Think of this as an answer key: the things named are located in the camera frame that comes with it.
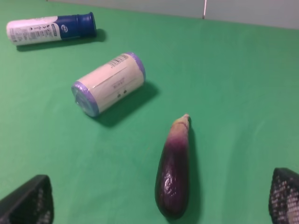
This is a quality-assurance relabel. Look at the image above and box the white blue-capped bottle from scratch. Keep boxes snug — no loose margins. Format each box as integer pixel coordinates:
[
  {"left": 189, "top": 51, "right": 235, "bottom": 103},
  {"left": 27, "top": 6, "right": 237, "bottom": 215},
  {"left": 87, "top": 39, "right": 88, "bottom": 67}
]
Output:
[{"left": 6, "top": 12, "right": 97, "bottom": 46}]

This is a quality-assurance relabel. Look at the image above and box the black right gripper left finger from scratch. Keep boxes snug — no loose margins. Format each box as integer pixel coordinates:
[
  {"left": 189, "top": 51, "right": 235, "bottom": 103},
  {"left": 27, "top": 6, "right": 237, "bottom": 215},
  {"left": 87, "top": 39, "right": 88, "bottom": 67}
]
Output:
[{"left": 0, "top": 175, "right": 54, "bottom": 224}]

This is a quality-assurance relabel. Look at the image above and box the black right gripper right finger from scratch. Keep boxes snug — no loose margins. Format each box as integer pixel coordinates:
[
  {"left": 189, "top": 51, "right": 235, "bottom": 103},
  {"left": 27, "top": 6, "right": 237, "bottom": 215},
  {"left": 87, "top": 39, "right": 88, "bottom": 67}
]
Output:
[{"left": 268, "top": 168, "right": 299, "bottom": 224}]

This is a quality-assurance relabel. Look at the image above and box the green tablecloth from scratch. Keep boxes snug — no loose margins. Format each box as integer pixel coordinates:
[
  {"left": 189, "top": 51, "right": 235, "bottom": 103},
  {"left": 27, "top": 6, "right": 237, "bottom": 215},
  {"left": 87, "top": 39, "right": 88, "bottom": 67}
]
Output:
[{"left": 0, "top": 0, "right": 299, "bottom": 224}]

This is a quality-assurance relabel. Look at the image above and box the purple white-labelled roll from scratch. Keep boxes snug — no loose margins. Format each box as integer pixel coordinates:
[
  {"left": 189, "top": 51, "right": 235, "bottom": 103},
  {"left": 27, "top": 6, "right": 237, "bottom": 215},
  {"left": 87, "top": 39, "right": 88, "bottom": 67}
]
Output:
[{"left": 71, "top": 52, "right": 146, "bottom": 117}]

